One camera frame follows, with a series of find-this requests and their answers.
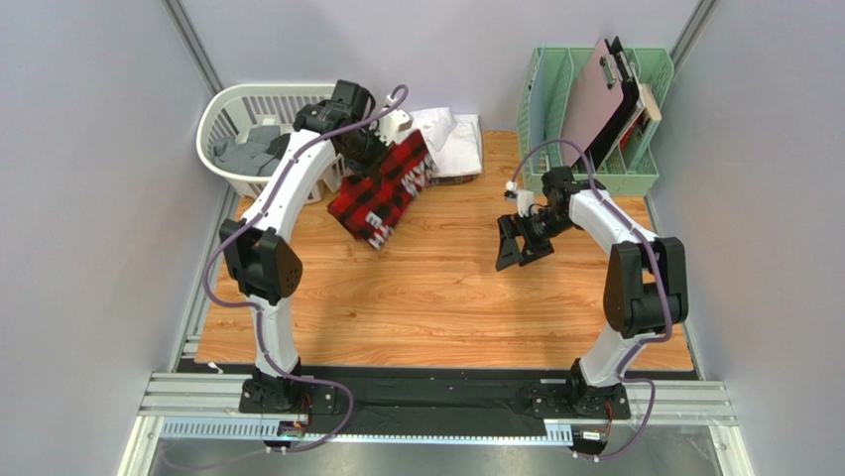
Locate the black shirt in basket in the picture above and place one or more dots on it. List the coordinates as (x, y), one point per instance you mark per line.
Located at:
(277, 147)

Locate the red black plaid shirt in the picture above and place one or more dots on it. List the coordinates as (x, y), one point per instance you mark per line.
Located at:
(370, 210)

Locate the folded tartan shirt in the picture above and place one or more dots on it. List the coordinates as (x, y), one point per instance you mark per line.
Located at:
(452, 180)

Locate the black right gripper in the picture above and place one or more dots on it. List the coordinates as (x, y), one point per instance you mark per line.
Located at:
(526, 231)

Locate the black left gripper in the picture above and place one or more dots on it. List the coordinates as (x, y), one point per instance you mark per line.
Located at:
(372, 167)

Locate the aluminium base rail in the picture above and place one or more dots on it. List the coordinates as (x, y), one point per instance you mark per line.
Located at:
(680, 425)

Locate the folded white shirt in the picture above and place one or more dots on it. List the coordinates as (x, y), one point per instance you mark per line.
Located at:
(453, 141)

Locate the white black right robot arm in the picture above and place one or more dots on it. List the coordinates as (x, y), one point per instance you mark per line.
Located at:
(645, 291)

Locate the black clipboard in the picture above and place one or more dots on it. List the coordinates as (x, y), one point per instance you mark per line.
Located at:
(619, 99)

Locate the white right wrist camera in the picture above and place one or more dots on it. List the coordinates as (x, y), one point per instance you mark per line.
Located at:
(523, 199)

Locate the pink clipboard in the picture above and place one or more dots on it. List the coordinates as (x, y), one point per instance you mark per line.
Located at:
(581, 120)

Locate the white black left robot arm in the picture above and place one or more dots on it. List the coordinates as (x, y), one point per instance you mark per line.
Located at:
(256, 248)

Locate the grey shirt in basket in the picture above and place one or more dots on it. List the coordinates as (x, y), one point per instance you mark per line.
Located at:
(249, 158)

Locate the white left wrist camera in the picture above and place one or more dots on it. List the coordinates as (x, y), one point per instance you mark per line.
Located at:
(392, 127)

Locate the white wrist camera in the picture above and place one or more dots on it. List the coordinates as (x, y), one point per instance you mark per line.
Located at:
(523, 199)
(392, 127)

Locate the red book in organizer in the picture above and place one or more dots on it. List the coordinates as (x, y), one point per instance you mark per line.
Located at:
(631, 142)

